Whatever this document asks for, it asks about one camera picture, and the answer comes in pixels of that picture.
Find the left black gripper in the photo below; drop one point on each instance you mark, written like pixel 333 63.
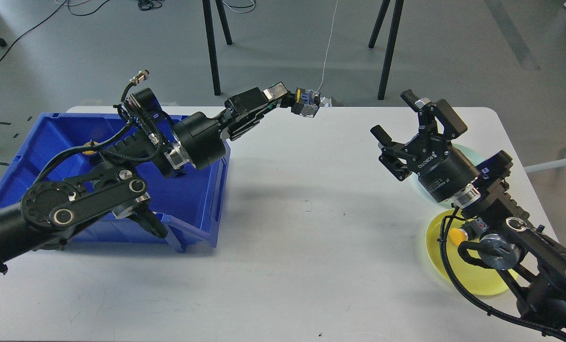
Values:
pixel 200 136

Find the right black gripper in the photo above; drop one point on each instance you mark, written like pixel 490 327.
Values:
pixel 442 168

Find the yellow push button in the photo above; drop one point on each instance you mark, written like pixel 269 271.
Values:
pixel 458 234

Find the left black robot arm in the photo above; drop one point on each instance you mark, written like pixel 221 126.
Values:
pixel 78 186

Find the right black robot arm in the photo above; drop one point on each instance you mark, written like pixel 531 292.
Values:
pixel 499 234

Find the light green plate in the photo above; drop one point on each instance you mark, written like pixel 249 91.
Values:
pixel 468 154

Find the yellow plate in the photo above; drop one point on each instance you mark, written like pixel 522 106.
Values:
pixel 478 281

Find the yellow button at bin edge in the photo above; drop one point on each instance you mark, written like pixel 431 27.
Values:
pixel 89 152

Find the white power plug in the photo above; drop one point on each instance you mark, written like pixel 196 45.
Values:
pixel 326 102

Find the blue plastic bin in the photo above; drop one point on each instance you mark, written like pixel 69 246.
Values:
pixel 188 205

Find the left black tripod legs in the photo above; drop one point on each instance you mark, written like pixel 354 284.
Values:
pixel 210 34

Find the black tripod legs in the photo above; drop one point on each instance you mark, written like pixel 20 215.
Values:
pixel 210 34
pixel 391 40

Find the right black tripod legs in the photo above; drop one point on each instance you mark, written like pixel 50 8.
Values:
pixel 391 40

